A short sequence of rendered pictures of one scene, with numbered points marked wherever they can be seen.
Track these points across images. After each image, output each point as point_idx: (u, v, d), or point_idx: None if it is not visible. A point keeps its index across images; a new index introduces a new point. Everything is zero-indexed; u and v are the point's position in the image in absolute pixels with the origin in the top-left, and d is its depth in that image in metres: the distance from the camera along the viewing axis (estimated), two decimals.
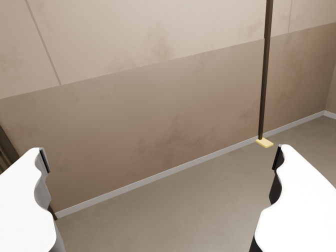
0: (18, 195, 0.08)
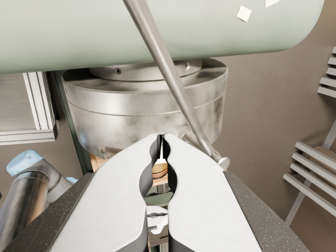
0: (129, 173, 0.09)
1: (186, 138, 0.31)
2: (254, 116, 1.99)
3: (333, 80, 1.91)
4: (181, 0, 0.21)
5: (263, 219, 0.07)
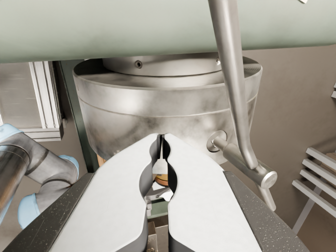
0: (129, 173, 0.09)
1: (217, 145, 0.26)
2: (265, 120, 1.92)
3: None
4: None
5: (263, 219, 0.07)
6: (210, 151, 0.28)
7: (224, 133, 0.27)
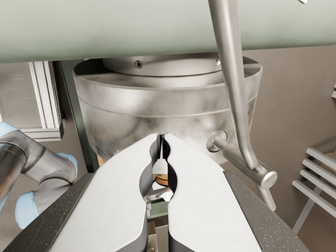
0: (129, 173, 0.09)
1: (217, 145, 0.26)
2: (265, 120, 1.92)
3: None
4: None
5: (263, 219, 0.07)
6: (210, 151, 0.28)
7: (224, 133, 0.27)
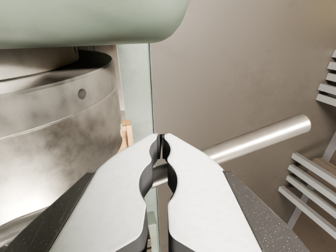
0: (129, 173, 0.09)
1: None
2: (245, 124, 1.82)
3: (333, 87, 1.73)
4: None
5: (263, 219, 0.07)
6: None
7: None
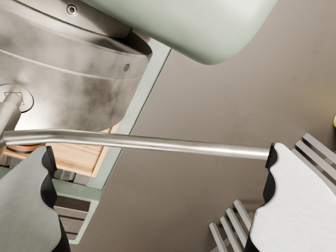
0: (25, 192, 0.08)
1: (15, 98, 0.20)
2: (211, 156, 1.95)
3: None
4: None
5: None
6: (1, 85, 0.20)
7: (21, 110, 0.21)
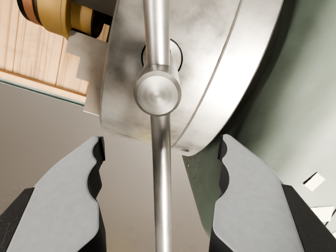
0: (75, 178, 0.09)
1: None
2: (18, 184, 1.55)
3: None
4: None
5: (323, 246, 0.06)
6: (179, 48, 0.16)
7: (145, 62, 0.17)
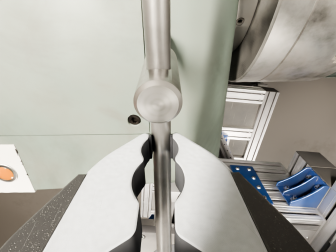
0: (121, 173, 0.09)
1: None
2: None
3: None
4: None
5: (271, 222, 0.07)
6: None
7: None
